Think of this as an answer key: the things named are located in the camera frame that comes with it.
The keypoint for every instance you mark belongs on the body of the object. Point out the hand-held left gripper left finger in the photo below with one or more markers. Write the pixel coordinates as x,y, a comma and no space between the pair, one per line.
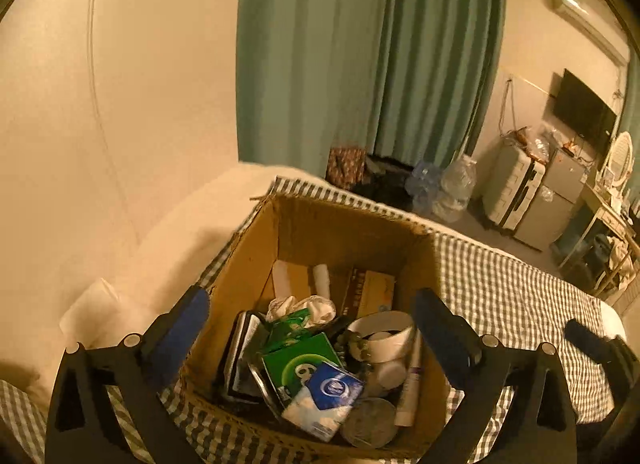
182,329

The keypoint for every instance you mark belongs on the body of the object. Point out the beige paper box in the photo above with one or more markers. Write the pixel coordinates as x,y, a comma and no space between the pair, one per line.
372,291

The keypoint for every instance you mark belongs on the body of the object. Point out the white tube bottle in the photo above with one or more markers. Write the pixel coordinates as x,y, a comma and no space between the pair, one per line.
410,384

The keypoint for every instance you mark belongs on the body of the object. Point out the wooden desk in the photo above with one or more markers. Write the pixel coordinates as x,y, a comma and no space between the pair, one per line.
600,224

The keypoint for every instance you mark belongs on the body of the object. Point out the grey mini fridge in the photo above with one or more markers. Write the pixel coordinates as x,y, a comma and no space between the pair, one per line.
555,194

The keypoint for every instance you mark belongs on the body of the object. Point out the green curtain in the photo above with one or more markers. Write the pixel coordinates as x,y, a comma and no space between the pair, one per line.
631,99
350,44

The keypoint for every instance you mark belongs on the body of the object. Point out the crushed blue water bottle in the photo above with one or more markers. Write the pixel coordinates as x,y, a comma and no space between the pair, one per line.
422,184

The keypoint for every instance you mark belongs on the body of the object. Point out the white navy tissue pack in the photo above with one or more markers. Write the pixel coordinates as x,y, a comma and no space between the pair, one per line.
245,349

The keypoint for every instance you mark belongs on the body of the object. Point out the green and white carton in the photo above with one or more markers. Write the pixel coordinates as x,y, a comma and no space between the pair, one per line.
295,361

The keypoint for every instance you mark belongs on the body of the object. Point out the white tissue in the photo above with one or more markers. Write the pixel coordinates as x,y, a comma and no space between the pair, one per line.
315,309

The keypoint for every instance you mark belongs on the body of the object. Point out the round metal tin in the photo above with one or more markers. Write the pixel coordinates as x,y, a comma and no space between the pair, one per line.
370,421

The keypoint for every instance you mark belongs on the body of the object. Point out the white round container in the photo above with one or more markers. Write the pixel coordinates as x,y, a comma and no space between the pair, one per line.
385,346

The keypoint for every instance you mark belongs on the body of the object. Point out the clear water bottle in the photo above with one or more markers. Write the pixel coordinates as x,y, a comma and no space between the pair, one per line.
455,186

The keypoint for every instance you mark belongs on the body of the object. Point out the dark clothes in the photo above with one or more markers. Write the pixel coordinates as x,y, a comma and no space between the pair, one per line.
382,184

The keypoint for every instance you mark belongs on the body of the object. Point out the white oval mirror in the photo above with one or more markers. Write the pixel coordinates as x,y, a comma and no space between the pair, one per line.
620,159

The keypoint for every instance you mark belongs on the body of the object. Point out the black television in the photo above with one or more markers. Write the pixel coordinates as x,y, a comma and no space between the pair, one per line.
585,112

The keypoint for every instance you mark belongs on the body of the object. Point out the white air conditioner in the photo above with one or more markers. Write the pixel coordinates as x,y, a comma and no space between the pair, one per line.
585,9

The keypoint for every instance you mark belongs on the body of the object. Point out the white suitcase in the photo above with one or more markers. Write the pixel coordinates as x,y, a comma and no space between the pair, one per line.
512,189

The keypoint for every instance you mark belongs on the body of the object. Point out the patterned bag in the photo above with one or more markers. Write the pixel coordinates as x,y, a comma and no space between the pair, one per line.
345,167

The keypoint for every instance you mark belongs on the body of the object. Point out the brown cardboard box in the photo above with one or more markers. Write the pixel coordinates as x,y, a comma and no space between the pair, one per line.
320,234

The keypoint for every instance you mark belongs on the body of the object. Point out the blue floral tissue pack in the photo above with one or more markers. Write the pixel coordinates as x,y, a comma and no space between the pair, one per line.
325,394

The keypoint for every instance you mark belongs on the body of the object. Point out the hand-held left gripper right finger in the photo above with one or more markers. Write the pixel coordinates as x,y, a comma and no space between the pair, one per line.
440,334

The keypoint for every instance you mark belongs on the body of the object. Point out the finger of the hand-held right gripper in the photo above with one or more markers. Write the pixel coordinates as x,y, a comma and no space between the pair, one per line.
585,336

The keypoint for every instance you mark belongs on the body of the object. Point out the white cylinder bottle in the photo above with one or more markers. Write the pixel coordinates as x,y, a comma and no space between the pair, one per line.
322,280

